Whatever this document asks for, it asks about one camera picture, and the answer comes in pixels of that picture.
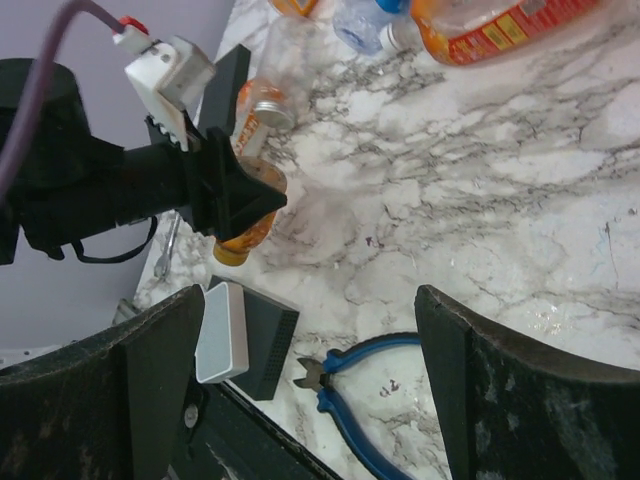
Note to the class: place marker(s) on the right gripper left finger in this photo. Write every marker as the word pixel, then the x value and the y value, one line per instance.
pixel 105 407

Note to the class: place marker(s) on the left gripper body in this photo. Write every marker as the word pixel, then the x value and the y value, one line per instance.
pixel 161 176

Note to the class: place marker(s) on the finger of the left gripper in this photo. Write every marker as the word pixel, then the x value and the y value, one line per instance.
pixel 240 190
pixel 218 105

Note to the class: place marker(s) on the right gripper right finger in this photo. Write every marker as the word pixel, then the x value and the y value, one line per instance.
pixel 512 407

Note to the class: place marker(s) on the large crushed orange bottle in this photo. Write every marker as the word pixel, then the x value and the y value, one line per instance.
pixel 461 33

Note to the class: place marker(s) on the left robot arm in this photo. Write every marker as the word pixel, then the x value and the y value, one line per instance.
pixel 73 185

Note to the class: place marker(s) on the tall orange label bottle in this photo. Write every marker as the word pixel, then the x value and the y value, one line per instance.
pixel 255 120

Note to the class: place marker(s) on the silver wrench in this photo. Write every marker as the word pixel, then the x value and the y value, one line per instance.
pixel 163 264

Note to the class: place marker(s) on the small orange juice bottle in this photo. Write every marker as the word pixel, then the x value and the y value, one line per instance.
pixel 301 8

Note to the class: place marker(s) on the white rounded box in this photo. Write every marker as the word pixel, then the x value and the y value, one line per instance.
pixel 222 350

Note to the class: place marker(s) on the blue label water bottle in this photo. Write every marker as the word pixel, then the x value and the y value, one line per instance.
pixel 358 23

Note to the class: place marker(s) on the blue handle pliers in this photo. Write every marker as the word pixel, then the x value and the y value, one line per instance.
pixel 326 378

